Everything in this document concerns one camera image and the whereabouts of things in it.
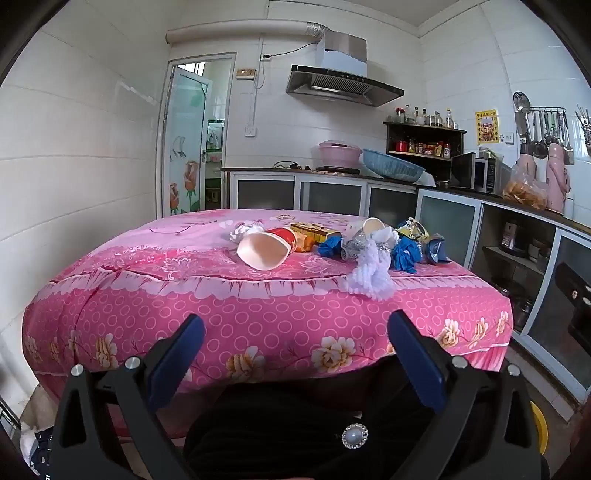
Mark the pink floral blanket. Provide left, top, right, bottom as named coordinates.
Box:
left=22, top=209, right=514, bottom=437

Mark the person's black clothing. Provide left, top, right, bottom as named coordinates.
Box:
left=182, top=355, right=550, bottom=480

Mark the yellow snack box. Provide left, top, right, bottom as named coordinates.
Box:
left=290, top=222, right=345, bottom=245

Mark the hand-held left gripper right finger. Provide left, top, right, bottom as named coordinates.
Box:
left=387, top=310, right=541, bottom=480

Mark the white paper cup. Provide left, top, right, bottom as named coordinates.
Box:
left=346, top=218, right=386, bottom=241

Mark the white duct pipe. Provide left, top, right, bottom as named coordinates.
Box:
left=166, top=21, right=331, bottom=46

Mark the gold snack packet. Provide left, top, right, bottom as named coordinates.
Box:
left=396, top=218, right=428, bottom=241

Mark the yellow bin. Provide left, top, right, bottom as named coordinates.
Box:
left=529, top=401, right=550, bottom=455

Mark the tall pink thermos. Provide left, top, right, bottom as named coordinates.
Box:
left=547, top=142, right=571, bottom=214

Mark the blue snack packet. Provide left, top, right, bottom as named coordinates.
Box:
left=418, top=234, right=451, bottom=265

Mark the yellow wall poster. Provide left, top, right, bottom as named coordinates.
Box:
left=475, top=109, right=500, bottom=144

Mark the steel range hood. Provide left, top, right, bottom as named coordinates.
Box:
left=286, top=31, right=405, bottom=108

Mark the blue plastic basket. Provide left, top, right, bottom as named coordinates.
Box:
left=362, top=148, right=426, bottom=182

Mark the flower-printed glass door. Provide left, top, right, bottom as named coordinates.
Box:
left=157, top=53, right=237, bottom=217

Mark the clear bag of snacks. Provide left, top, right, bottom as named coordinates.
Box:
left=502, top=164, right=548, bottom=211

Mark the white paper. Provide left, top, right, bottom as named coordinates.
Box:
left=229, top=220, right=265, bottom=243

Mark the white lace fabric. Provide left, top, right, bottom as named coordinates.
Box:
left=346, top=228, right=400, bottom=302

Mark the silver microwave oven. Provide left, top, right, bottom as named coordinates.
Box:
left=450, top=152, right=498, bottom=193

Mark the blue glove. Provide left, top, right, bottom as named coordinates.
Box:
left=392, top=240, right=424, bottom=274
left=318, top=235, right=345, bottom=259

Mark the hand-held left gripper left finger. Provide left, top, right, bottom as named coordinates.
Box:
left=48, top=314, right=206, bottom=480

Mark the silver mesh wrapper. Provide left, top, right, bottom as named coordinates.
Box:
left=342, top=233, right=370, bottom=262

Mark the dark spice shelf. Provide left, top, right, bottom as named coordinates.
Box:
left=383, top=121, right=467, bottom=183

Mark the chopstick holder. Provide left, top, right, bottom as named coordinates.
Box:
left=575, top=104, right=591, bottom=160

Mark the kitchen counter cabinet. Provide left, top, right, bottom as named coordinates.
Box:
left=222, top=167, right=591, bottom=403

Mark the red paper cup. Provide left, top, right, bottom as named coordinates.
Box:
left=237, top=227, right=297, bottom=270

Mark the pearl button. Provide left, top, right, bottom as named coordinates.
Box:
left=342, top=424, right=369, bottom=449

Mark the rice cooker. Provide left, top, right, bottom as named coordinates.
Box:
left=499, top=222, right=530, bottom=258

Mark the pink plastic basin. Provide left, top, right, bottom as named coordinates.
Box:
left=318, top=141, right=363, bottom=168

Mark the kitchen utensil rack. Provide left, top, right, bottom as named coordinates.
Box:
left=512, top=91, right=576, bottom=166

